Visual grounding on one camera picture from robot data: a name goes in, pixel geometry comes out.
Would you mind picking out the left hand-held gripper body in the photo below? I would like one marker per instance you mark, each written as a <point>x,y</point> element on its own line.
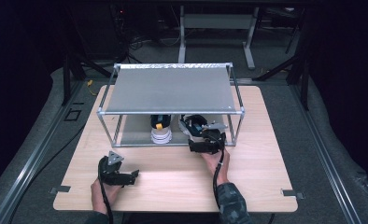
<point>110,169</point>

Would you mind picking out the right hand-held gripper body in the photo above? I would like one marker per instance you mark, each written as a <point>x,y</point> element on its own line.
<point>215,140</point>

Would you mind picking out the navy and white sneaker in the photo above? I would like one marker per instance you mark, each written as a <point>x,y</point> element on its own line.
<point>191,123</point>
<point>161,133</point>

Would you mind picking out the grey metal shoe rack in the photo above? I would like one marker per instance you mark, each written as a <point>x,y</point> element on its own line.
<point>172,90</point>

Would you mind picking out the person's right hand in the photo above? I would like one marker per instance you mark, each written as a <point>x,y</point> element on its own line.
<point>216,168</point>

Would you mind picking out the person's left hand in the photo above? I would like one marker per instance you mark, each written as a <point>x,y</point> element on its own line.
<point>106,196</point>

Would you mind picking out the black tape square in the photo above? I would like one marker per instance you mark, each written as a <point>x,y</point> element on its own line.
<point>73,114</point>

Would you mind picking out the yellow plug on floor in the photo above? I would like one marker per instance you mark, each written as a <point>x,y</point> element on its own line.
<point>90,83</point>

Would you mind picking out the black metal stand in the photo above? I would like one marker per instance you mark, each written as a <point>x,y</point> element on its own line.
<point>300,62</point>
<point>71,74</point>

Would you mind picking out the aluminium floor rail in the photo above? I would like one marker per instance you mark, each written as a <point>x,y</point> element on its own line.
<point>32,161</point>
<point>328,161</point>

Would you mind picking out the grey metal desk frame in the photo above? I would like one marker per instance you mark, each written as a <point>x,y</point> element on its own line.
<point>216,21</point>

